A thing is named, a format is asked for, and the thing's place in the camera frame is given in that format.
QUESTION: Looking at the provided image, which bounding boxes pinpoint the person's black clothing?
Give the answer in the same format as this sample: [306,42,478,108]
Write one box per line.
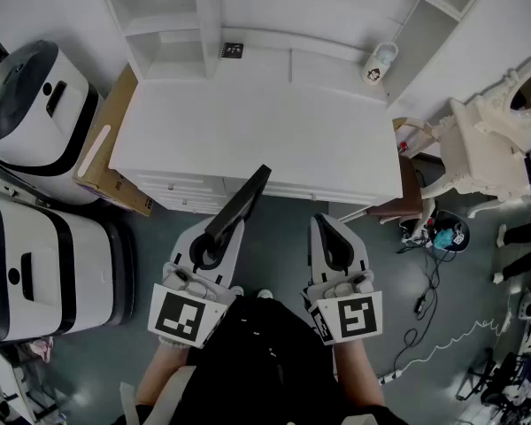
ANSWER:
[114,297,411,425]

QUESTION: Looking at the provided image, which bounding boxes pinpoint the white desk hutch shelves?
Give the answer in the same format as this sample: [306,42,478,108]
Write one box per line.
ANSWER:
[88,0,492,105]

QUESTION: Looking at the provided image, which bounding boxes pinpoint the oval cream framed mirror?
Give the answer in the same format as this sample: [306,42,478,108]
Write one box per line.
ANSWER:
[503,52,531,120]

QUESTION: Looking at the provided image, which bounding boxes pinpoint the white fabric strap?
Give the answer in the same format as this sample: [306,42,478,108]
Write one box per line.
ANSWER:
[119,365,196,425]

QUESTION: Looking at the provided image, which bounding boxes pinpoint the long cardboard box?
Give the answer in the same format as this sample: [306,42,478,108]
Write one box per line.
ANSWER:
[73,66,157,218]

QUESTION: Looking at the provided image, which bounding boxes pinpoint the white and black robot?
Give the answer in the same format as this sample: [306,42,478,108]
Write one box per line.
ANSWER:
[0,40,100,205]
[0,190,136,343]

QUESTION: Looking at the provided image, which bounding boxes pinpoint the black floor cable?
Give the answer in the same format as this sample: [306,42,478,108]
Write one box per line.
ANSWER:
[392,236,444,371]

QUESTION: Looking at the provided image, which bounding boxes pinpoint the person's right forearm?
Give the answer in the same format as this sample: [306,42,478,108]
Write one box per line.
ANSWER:
[333,341,386,409]

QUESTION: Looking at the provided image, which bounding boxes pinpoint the white power strip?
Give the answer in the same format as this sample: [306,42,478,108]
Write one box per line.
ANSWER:
[377,367,404,387]

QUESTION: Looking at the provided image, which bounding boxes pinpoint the white coiled cable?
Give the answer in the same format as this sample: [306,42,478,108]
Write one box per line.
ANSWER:
[397,319,512,371]

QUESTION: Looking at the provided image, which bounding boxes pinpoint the white table top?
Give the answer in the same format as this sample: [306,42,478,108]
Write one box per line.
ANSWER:
[109,46,404,215]

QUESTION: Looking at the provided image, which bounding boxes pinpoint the white bead bracelet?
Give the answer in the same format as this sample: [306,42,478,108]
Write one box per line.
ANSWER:
[158,335,191,352]

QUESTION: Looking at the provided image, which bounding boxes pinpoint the pink cloth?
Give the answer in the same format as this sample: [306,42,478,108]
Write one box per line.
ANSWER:
[27,337,55,363]

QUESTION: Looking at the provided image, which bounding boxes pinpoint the person's left forearm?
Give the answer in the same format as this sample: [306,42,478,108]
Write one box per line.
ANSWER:
[135,345,192,409]

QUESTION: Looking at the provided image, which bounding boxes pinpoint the small black square card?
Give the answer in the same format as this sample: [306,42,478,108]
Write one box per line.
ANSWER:
[219,42,245,61]

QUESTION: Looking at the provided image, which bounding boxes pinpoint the black stands clutter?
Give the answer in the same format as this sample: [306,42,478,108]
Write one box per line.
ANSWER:
[455,347,531,425]

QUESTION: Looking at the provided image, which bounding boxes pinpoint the black round bin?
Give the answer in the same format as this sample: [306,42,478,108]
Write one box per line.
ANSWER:
[431,209,471,252]

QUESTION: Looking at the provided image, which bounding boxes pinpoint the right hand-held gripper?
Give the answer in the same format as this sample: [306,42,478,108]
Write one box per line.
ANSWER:
[300,212,384,347]

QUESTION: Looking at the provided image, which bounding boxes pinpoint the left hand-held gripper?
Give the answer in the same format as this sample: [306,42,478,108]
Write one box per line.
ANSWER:
[147,217,246,350]

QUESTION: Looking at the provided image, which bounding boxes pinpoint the black picture frame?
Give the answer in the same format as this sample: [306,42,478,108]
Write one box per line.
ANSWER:
[204,164,273,247]

